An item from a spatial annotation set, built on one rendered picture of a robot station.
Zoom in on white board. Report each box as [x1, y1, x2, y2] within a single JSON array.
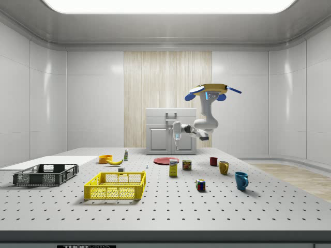
[[0, 155, 100, 172]]

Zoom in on dark grey basket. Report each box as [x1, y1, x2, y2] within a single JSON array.
[[12, 163, 80, 188]]

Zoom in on yellow bowl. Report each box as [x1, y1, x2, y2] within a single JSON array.
[[98, 154, 113, 165]]

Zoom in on puzzle cube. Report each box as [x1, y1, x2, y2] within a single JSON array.
[[195, 178, 207, 192]]

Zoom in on yellow and white box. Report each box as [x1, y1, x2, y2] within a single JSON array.
[[169, 159, 180, 178]]

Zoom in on drone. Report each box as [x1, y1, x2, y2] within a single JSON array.
[[184, 83, 243, 102]]

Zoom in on yellow basket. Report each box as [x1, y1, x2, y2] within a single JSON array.
[[83, 171, 147, 200]]

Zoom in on white cabinet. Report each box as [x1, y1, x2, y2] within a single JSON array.
[[145, 107, 198, 156]]

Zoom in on red plate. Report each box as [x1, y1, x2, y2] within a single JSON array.
[[153, 156, 180, 166]]

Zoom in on blue mug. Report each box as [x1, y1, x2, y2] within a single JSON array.
[[234, 171, 250, 192]]

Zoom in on yellow mug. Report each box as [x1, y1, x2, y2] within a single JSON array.
[[218, 160, 230, 176]]

